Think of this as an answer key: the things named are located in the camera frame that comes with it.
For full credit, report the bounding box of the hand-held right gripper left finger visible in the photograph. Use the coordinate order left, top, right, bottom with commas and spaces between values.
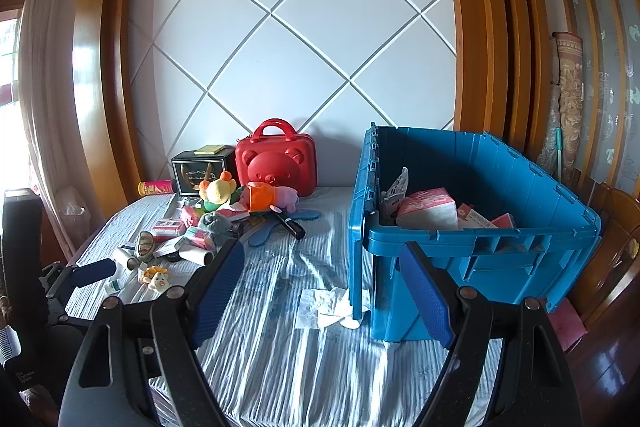
57, 237, 247, 427

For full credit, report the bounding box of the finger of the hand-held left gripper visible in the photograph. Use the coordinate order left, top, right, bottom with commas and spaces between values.
67, 258, 117, 292

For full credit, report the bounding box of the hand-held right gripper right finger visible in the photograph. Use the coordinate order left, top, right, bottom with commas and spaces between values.
398, 241, 583, 427

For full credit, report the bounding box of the peeled banana plush toy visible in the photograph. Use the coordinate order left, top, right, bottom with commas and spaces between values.
140, 266, 169, 293

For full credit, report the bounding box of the blue plastic storage container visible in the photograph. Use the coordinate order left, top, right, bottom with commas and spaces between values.
348, 123, 602, 342

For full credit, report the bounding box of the white red medicine box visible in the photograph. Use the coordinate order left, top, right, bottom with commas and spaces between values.
152, 218, 183, 243

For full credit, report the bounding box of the white lint roller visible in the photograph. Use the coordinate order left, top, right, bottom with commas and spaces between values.
177, 247, 216, 267

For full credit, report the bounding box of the small pink white pack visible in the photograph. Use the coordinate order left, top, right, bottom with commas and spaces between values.
185, 227, 217, 253

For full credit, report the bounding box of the small grey shoe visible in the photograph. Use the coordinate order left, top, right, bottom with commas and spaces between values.
135, 230, 156, 258

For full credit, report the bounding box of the grey plush toy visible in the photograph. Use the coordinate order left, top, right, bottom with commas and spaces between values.
197, 212, 234, 248

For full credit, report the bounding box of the blue flat plastic toy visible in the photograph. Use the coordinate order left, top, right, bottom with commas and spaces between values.
247, 207, 321, 249

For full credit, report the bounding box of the pink tissue pack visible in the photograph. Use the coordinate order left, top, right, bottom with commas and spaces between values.
396, 188, 460, 230

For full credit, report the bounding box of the striped blue bedsheet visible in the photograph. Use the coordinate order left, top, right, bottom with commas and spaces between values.
65, 184, 503, 427

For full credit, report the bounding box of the white red carton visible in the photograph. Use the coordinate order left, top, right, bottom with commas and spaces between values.
457, 203, 496, 230

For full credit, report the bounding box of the yellow green plush toy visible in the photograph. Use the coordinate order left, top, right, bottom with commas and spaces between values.
199, 171, 241, 214

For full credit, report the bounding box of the crumpled white tissue paper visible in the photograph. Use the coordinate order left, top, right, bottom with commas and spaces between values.
297, 287, 366, 330

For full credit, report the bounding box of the black cylindrical tool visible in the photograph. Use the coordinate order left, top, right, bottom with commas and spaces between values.
272, 212, 307, 240

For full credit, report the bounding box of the pink yellow snack tube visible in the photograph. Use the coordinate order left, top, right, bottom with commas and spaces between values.
138, 179, 176, 198

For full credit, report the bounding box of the orange pink plush toy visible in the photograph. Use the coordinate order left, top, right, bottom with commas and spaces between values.
240, 181, 300, 214

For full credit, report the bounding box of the grey white packet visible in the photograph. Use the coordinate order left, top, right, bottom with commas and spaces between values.
382, 167, 411, 208

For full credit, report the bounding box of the black gift box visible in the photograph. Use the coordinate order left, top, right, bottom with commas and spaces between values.
171, 147, 238, 196

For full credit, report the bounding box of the white curtain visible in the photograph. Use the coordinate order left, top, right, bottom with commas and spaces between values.
17, 0, 71, 220

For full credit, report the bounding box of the pink bag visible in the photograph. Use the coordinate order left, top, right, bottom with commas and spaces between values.
550, 297, 589, 353

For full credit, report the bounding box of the red bear suitcase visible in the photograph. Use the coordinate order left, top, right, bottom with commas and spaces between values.
235, 118, 317, 198

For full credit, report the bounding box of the wooden chair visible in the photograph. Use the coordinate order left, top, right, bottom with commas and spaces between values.
570, 182, 640, 328

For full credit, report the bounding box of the rolled patterned carpet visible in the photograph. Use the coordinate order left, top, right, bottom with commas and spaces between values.
537, 32, 586, 188

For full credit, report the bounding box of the wooden frosted glass partition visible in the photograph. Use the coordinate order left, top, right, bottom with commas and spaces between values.
542, 0, 640, 198

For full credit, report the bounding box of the wooden arch wall frame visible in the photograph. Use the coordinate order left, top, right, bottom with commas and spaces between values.
72, 0, 556, 208

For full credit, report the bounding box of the teal mop handle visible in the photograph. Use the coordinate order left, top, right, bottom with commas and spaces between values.
550, 129, 564, 180

